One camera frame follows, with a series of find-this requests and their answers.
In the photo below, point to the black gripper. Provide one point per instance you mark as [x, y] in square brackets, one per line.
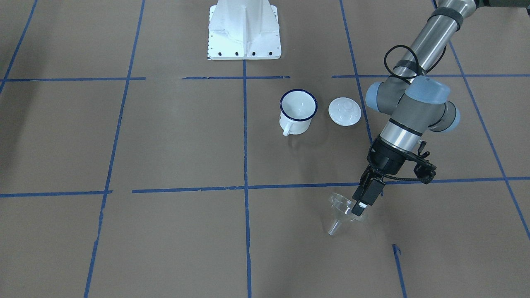
[386, 161]

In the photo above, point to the white cup lid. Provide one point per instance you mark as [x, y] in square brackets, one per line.
[344, 111]

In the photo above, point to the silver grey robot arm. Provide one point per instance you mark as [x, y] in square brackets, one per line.
[415, 102]

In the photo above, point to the white enamel cup blue rim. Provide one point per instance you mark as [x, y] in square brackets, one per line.
[297, 109]

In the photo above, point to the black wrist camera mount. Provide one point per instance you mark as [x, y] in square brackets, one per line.
[424, 170]

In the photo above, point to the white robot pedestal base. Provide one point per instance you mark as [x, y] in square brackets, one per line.
[243, 29]

